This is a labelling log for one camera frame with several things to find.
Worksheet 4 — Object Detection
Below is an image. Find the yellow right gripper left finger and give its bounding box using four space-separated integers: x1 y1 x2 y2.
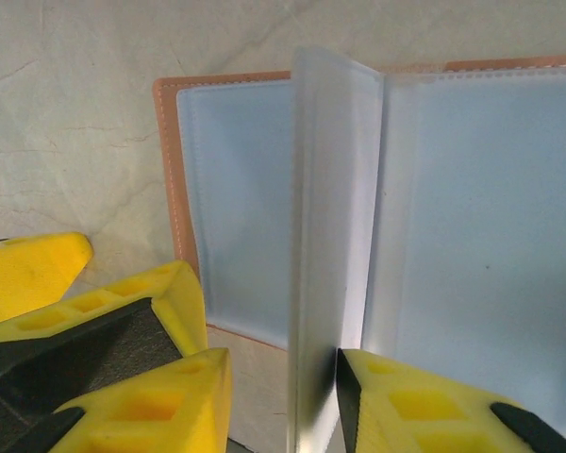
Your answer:
25 347 232 453

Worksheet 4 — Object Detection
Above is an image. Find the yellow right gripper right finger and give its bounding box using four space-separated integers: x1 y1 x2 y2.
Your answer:
335 347 566 453

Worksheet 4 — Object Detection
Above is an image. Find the tan leather card holder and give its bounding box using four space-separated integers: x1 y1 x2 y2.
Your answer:
151 44 566 453

